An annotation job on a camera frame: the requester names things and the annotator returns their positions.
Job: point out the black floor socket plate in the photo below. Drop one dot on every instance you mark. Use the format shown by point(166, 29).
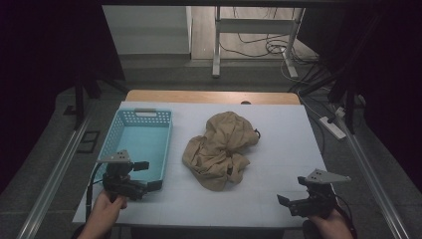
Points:
point(88, 142)

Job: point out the white desk frame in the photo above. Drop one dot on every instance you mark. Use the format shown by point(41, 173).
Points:
point(255, 26)

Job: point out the light blue plastic basket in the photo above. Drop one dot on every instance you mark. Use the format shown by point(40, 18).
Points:
point(142, 139)

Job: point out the person's left hand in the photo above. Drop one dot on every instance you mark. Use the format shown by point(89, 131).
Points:
point(103, 215)

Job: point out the white table mat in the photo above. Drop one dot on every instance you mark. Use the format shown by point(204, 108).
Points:
point(282, 149)

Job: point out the white power strip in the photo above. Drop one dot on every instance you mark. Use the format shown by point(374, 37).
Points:
point(332, 127)

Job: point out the black metal stand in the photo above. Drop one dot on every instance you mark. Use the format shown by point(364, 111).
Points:
point(350, 106)
point(79, 99)

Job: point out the person's right hand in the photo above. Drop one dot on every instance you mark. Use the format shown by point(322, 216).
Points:
point(330, 229)

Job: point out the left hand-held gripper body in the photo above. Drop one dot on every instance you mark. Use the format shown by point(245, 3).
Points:
point(116, 182)

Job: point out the tan pants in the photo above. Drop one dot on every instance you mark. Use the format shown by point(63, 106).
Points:
point(219, 149)

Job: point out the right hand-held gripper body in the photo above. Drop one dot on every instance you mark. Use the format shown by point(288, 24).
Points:
point(320, 200)

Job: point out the wooden table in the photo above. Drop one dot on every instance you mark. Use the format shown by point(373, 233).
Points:
point(205, 97)

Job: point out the aluminium rail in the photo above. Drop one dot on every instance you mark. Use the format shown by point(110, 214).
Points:
point(371, 179)
point(56, 176)

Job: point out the black curtain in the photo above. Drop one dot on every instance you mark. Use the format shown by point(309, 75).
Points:
point(40, 66)
point(391, 66)

